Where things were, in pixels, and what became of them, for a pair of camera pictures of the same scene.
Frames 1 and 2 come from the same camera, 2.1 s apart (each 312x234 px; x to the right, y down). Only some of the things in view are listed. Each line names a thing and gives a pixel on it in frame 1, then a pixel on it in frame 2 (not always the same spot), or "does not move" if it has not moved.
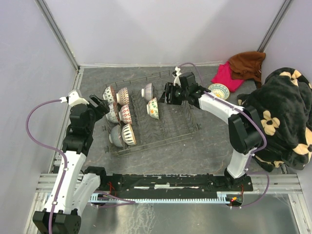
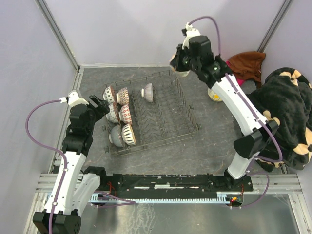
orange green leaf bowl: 152,108 -> 184,73
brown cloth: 246,66 does not move
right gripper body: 179,94 -> 184,62
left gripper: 101,109 does not move
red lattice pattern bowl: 125,114 does not move
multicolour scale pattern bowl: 123,96 does not move
